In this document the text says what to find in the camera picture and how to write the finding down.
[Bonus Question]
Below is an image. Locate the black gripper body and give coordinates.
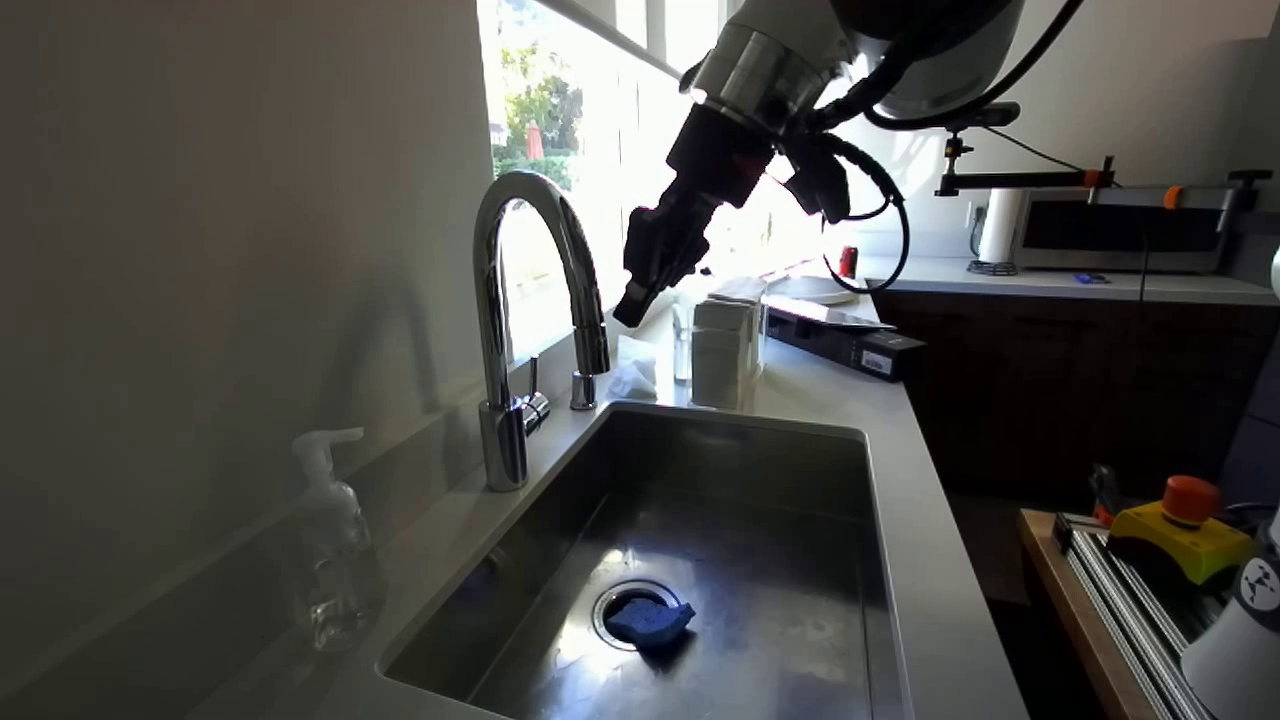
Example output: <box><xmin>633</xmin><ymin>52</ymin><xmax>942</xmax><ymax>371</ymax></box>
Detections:
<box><xmin>658</xmin><ymin>101</ymin><xmax>779</xmax><ymax>223</ymax></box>

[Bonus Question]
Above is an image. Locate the chrome gooseneck faucet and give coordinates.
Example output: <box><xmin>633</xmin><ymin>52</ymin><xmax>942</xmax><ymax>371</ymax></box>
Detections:
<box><xmin>470</xmin><ymin>166</ymin><xmax>615</xmax><ymax>495</ymax></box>

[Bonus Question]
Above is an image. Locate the stainless steel sink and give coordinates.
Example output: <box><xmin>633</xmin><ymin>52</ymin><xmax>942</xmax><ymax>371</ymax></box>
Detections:
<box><xmin>381</xmin><ymin>397</ymin><xmax>912</xmax><ymax>720</ymax></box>

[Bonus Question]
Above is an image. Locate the white cylindrical container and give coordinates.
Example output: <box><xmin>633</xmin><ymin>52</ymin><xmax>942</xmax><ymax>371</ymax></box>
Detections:
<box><xmin>688</xmin><ymin>293</ymin><xmax>768</xmax><ymax>411</ymax></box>

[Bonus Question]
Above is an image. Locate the flat black box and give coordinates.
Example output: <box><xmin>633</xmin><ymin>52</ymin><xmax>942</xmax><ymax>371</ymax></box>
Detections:
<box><xmin>762</xmin><ymin>300</ymin><xmax>927</xmax><ymax>385</ymax></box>

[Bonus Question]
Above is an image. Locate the white paper towel roll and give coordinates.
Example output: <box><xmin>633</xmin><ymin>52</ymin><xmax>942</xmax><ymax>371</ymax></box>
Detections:
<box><xmin>977</xmin><ymin>183</ymin><xmax>1026</xmax><ymax>269</ymax></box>

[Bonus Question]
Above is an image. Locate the silver toaster oven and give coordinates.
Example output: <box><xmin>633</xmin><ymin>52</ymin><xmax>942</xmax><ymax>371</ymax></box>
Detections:
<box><xmin>1012</xmin><ymin>191</ymin><xmax>1240</xmax><ymax>280</ymax></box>

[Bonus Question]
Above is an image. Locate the clear soap dispenser bottle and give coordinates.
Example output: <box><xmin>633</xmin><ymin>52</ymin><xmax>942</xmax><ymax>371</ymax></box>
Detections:
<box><xmin>286</xmin><ymin>423</ymin><xmax>385</xmax><ymax>659</ymax></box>

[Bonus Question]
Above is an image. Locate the dark wooden cabinet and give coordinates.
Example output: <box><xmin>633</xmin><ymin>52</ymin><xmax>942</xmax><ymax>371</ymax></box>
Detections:
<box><xmin>875</xmin><ymin>293</ymin><xmax>1280</xmax><ymax>512</ymax></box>

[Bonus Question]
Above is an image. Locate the wooden robot mounting table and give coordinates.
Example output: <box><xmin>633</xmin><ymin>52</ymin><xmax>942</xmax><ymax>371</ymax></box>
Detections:
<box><xmin>1016</xmin><ymin>504</ymin><xmax>1210</xmax><ymax>720</ymax></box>

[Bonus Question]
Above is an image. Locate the yellow emergency stop button box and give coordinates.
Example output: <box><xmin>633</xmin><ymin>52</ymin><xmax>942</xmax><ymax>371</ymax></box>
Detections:
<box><xmin>1103</xmin><ymin>473</ymin><xmax>1261</xmax><ymax>586</ymax></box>

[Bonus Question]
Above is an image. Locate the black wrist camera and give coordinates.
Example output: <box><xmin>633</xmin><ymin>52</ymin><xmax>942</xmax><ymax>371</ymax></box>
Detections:
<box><xmin>779</xmin><ymin>128</ymin><xmax>861</xmax><ymax>227</ymax></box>

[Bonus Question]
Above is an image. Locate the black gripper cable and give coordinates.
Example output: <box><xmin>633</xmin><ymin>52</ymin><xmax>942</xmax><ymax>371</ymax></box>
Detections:
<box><xmin>797</xmin><ymin>76</ymin><xmax>1033</xmax><ymax>300</ymax></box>

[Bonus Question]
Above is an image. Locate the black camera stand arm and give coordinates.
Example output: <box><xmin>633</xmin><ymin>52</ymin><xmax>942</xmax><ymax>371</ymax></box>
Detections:
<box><xmin>930</xmin><ymin>125</ymin><xmax>1277</xmax><ymax>206</ymax></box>

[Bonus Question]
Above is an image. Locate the metal sink drain ring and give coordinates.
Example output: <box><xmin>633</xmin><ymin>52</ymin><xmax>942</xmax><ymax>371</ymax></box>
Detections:
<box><xmin>588</xmin><ymin>573</ymin><xmax>700</xmax><ymax>659</ymax></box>

